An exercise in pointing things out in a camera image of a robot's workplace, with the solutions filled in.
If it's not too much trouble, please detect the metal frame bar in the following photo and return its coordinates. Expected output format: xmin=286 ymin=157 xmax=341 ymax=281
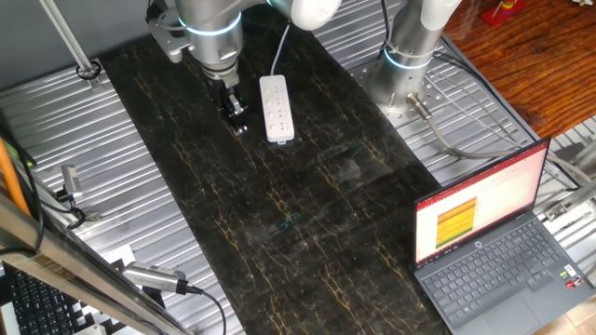
xmin=0 ymin=193 xmax=190 ymax=335

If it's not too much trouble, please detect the black marble pattern mat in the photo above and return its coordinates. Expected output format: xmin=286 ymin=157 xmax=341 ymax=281
xmin=99 ymin=8 xmax=453 ymax=335

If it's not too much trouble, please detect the metal pole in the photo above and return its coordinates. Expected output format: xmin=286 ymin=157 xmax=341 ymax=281
xmin=38 ymin=0 xmax=103 ymax=90

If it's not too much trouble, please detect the thick grey base cable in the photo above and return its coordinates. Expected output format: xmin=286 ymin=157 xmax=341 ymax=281
xmin=405 ymin=91 xmax=595 ymax=185

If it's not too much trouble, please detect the red stacking toy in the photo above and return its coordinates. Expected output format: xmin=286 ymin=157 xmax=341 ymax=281
xmin=481 ymin=0 xmax=528 ymax=29

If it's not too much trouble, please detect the black camera cable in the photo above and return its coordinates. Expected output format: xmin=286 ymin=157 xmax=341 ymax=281
xmin=185 ymin=285 xmax=228 ymax=335
xmin=39 ymin=188 xmax=89 ymax=231

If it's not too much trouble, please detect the small grey camera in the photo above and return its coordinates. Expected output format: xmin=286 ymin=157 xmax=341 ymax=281
xmin=61 ymin=164 xmax=85 ymax=197

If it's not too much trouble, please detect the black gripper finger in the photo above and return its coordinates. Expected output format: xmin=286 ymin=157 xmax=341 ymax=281
xmin=226 ymin=92 xmax=246 ymax=117
xmin=229 ymin=114 xmax=250 ymax=138

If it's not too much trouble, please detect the grey open laptop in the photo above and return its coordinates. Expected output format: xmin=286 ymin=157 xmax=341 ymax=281
xmin=412 ymin=135 xmax=596 ymax=335

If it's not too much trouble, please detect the orange pole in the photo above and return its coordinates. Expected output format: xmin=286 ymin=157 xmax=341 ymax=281
xmin=0 ymin=137 xmax=32 ymax=218

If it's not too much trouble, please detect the white power strip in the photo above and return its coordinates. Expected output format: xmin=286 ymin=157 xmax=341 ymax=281
xmin=259 ymin=74 xmax=296 ymax=145

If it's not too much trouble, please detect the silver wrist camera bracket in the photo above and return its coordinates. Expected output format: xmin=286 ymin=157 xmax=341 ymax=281
xmin=148 ymin=18 xmax=196 ymax=64

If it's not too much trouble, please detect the silver depth camera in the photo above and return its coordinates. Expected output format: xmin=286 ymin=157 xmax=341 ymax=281
xmin=121 ymin=261 xmax=191 ymax=296

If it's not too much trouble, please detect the aluminium profile bar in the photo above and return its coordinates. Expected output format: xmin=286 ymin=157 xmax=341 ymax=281
xmin=543 ymin=180 xmax=596 ymax=223

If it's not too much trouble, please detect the black keyboard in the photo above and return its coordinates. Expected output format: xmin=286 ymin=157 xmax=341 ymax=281
xmin=3 ymin=263 xmax=79 ymax=335

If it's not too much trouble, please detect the grey power strip cable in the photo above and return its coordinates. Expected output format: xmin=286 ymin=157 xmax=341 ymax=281
xmin=269 ymin=22 xmax=292 ymax=77

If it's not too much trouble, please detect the black cable ring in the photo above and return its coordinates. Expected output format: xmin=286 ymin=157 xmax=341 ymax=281
xmin=75 ymin=60 xmax=103 ymax=82

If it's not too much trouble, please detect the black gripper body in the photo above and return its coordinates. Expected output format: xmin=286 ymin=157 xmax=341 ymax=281
xmin=207 ymin=75 xmax=243 ymax=117

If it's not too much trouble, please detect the black white marker sheet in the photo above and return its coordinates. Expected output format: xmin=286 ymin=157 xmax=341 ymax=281
xmin=68 ymin=243 xmax=137 ymax=335

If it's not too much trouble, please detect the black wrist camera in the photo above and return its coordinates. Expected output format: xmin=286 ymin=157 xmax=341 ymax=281
xmin=145 ymin=0 xmax=170 ymax=26

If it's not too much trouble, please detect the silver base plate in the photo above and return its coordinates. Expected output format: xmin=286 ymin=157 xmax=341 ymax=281
xmin=347 ymin=50 xmax=452 ymax=130

